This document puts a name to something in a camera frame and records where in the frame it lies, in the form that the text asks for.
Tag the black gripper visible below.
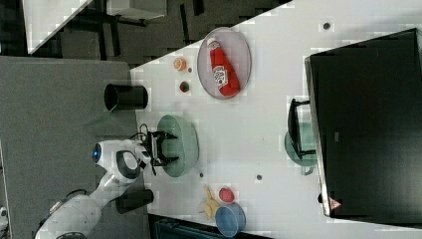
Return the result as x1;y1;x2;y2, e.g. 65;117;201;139
143;131;179;166

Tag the green plastic strainer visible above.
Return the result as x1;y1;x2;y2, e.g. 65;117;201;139
157;115;199;177

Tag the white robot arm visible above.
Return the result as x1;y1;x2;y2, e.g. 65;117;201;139
33;131;177;239

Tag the red green toy fruit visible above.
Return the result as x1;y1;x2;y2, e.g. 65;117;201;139
179;82;190;93

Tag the orange toy fruit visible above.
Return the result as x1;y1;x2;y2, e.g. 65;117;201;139
173;58;187;72

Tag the blue bowl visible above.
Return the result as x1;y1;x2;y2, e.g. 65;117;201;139
215;203;246;237

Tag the red ketchup bottle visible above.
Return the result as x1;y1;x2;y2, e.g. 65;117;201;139
207;38;240;97

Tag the grey oval plate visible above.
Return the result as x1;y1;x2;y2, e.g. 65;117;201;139
197;27;252;100

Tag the green mug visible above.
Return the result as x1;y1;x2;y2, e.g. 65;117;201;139
284;122;317;176

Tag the black toaster oven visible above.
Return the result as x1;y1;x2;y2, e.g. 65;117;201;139
305;29;422;228

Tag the black cable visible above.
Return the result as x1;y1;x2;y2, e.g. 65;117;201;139
128;122;157;176

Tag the black cylinder post lower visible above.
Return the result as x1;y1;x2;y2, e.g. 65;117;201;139
115;189;154;214

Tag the black cylinder post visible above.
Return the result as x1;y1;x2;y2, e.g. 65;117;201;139
115;189;154;214
104;84;148;112

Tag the black cylinder post upper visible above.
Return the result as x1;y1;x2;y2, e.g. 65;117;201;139
104;84;148;112

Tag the black oven door handle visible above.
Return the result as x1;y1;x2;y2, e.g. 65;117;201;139
288;99;316;159

